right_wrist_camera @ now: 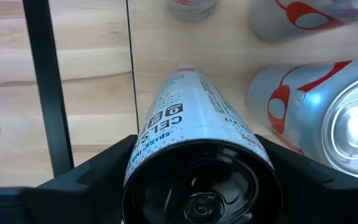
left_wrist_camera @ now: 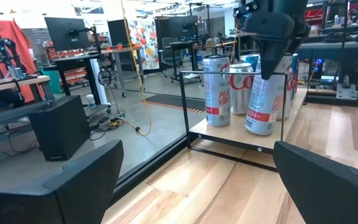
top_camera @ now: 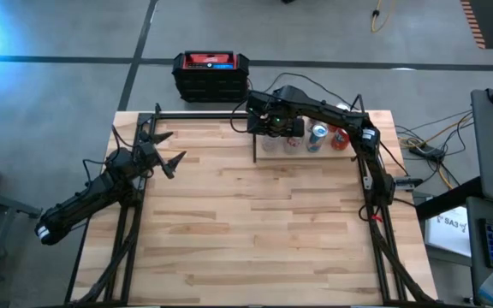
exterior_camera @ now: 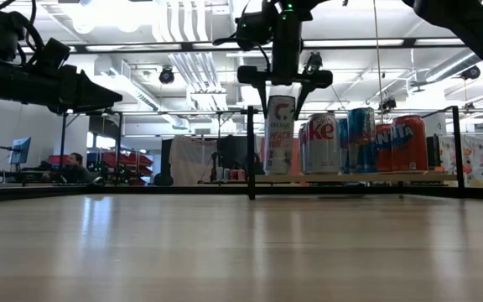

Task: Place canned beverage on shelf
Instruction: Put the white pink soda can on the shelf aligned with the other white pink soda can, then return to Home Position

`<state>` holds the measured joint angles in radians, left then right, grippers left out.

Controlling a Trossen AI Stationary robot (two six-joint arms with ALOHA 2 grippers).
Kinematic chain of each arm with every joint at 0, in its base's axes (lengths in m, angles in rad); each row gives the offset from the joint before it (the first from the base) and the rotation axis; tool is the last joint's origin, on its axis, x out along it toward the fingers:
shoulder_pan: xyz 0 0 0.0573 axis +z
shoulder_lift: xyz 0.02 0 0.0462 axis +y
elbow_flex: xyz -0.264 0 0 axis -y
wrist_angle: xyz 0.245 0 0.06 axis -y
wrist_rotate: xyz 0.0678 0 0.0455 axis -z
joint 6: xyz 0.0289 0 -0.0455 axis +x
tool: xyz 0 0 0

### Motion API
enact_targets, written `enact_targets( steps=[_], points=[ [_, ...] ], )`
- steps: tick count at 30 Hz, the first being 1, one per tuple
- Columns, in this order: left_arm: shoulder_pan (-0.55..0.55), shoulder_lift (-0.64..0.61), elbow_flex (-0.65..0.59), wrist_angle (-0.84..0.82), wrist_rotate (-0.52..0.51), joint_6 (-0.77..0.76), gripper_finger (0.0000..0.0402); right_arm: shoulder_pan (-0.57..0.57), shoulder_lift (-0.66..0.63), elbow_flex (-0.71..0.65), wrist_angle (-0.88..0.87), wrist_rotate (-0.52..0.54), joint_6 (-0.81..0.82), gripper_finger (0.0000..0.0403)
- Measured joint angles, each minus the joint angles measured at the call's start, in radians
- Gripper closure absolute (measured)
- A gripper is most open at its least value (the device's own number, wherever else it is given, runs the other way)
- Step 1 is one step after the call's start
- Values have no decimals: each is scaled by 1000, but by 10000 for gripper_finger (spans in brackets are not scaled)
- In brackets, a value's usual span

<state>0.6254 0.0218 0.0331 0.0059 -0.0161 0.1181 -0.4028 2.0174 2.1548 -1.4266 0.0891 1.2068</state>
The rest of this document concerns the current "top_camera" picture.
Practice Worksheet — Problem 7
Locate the silver slim can blue tab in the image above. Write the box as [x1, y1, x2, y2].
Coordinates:
[306, 122, 330, 153]

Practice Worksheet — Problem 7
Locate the tall white can black top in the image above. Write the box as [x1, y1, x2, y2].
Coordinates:
[261, 134, 280, 155]

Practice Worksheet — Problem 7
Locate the red black power station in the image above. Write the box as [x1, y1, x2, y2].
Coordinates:
[171, 50, 251, 104]

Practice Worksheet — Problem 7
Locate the black cable bundle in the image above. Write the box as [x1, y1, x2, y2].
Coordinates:
[74, 200, 145, 305]
[368, 211, 438, 305]

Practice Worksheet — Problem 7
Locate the yellow floor cable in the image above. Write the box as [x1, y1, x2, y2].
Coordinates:
[370, 0, 397, 34]

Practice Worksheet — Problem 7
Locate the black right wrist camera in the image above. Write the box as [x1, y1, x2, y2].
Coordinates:
[245, 91, 274, 116]

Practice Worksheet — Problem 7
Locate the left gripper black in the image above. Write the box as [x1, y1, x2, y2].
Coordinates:
[133, 131, 187, 180]

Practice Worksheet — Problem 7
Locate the dark grey desk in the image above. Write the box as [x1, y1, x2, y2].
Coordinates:
[464, 195, 493, 307]

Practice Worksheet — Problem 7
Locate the black power strip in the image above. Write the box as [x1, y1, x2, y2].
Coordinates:
[407, 143, 447, 163]

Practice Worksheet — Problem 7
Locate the silver Diet Coke can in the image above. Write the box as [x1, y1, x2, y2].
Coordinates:
[283, 135, 305, 155]

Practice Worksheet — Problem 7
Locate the black desk leg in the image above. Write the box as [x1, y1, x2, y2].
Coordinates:
[415, 175, 487, 220]

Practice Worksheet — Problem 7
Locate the wooden shelf board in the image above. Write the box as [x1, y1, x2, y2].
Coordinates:
[254, 111, 358, 161]

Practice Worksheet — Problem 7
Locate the white printed paper sheet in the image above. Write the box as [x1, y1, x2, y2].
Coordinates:
[424, 205, 472, 258]

